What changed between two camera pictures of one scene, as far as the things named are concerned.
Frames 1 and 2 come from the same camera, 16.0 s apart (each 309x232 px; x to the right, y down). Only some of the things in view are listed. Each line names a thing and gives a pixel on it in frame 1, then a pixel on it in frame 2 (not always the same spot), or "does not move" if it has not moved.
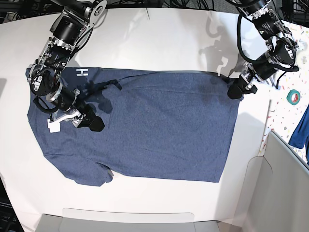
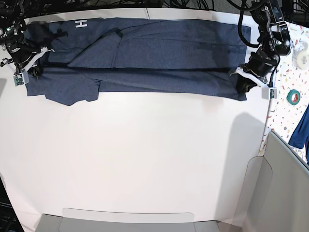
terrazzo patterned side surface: (289, 101) does not move
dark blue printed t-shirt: (158, 124) → (125, 58)
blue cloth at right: (300, 135) does not move
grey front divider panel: (81, 220) does not move
